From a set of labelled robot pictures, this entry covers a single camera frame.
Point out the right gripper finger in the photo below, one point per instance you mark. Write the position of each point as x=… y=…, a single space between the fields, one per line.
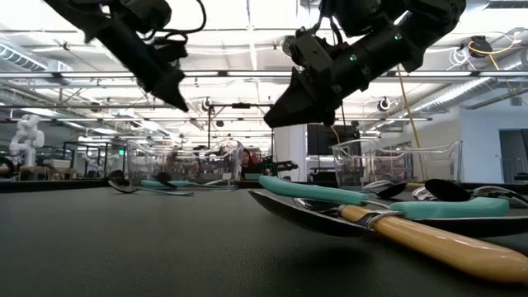
x=293 y=99
x=326 y=107

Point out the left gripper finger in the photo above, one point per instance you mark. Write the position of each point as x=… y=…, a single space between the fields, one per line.
x=180 y=84
x=173 y=94

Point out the black headed spoon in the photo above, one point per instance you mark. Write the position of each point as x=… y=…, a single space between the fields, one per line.
x=165 y=178

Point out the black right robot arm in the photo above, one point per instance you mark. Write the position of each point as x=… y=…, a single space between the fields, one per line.
x=429 y=20

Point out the black monitor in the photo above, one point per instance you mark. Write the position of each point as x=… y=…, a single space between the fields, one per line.
x=326 y=140

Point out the white pillar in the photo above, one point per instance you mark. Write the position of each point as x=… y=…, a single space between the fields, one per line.
x=290 y=148

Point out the long ceiling light strip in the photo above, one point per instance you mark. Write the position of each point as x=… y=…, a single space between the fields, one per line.
x=231 y=74

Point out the person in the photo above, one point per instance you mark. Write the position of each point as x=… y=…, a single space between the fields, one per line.
x=246 y=163

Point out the clear plastic bin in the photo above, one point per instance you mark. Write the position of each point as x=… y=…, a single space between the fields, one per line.
x=136 y=165
x=453 y=165

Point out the teal box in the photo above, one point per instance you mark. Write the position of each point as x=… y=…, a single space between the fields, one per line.
x=252 y=177

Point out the white humanoid robot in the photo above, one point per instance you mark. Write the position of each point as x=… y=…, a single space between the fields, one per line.
x=28 y=138

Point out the wooden background table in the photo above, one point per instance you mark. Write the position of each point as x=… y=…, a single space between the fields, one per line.
x=41 y=169

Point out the black table mat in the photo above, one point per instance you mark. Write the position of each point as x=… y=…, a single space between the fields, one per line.
x=165 y=247

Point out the dark door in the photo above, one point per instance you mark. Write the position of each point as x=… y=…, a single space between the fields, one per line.
x=513 y=156

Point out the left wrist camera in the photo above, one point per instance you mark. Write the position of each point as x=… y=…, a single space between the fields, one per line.
x=171 y=49

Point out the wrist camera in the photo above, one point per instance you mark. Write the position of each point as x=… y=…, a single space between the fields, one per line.
x=171 y=49
x=311 y=49

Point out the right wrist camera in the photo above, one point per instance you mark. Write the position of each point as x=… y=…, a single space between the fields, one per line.
x=311 y=49

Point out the black frame rig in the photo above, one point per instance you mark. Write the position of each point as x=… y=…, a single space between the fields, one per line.
x=241 y=106

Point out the silver air duct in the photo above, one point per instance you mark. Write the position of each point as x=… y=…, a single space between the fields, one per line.
x=474 y=87
x=24 y=59

